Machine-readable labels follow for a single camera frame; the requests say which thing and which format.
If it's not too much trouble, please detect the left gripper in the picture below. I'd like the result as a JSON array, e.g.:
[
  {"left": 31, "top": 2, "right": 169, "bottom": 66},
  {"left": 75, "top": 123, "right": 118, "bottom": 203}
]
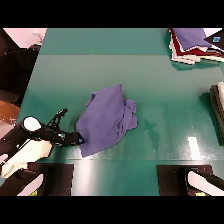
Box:
[{"left": 57, "top": 130, "right": 86, "bottom": 148}]

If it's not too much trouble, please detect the purple T-shirt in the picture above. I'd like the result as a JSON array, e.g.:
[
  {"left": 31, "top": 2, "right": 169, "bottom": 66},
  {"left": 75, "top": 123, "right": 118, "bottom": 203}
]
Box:
[{"left": 75, "top": 83, "right": 139, "bottom": 158}]

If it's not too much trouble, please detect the red garment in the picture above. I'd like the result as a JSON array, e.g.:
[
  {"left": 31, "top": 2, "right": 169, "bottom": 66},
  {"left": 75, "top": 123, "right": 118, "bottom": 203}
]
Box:
[{"left": 170, "top": 29, "right": 216, "bottom": 58}]

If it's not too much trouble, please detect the brown garment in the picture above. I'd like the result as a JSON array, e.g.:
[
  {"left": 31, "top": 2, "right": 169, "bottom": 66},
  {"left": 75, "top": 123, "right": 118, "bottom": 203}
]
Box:
[{"left": 209, "top": 84, "right": 224, "bottom": 147}]

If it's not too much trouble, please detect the purple garment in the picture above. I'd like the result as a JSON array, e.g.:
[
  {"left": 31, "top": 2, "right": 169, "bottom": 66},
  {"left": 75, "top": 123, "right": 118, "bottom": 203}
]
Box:
[{"left": 171, "top": 28, "right": 213, "bottom": 52}]

